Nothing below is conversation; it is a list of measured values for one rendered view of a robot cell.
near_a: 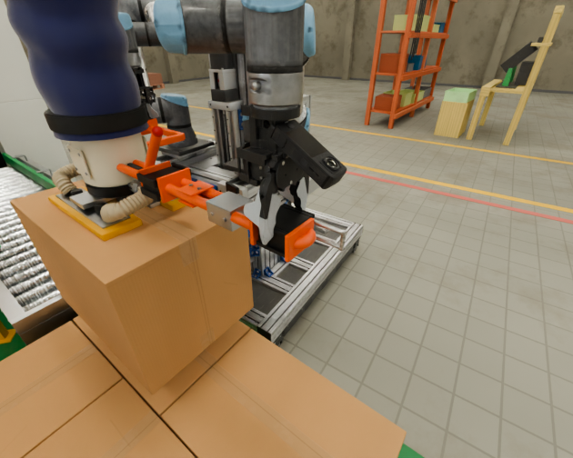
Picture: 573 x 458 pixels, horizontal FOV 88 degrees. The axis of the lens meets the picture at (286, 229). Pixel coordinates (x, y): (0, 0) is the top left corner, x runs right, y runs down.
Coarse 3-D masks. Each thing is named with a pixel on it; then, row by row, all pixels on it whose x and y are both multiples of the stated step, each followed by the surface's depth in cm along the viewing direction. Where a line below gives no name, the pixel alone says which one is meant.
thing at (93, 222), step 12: (72, 192) 83; (84, 192) 89; (60, 204) 83; (72, 204) 82; (96, 204) 77; (72, 216) 79; (84, 216) 77; (96, 216) 76; (132, 216) 78; (96, 228) 73; (108, 228) 73; (120, 228) 73; (132, 228) 76
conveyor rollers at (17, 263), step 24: (0, 168) 257; (0, 192) 220; (24, 192) 217; (0, 216) 189; (0, 240) 165; (24, 240) 166; (0, 264) 147; (24, 264) 147; (24, 288) 134; (48, 288) 134
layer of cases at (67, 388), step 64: (0, 384) 96; (64, 384) 96; (128, 384) 96; (192, 384) 96; (256, 384) 96; (320, 384) 96; (0, 448) 81; (64, 448) 81; (128, 448) 81; (192, 448) 81; (256, 448) 81; (320, 448) 81; (384, 448) 81
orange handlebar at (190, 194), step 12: (168, 132) 104; (120, 168) 75; (132, 168) 74; (168, 192) 65; (180, 192) 62; (192, 192) 61; (204, 192) 64; (216, 192) 62; (192, 204) 62; (204, 204) 59; (240, 216) 54; (300, 240) 48; (312, 240) 49
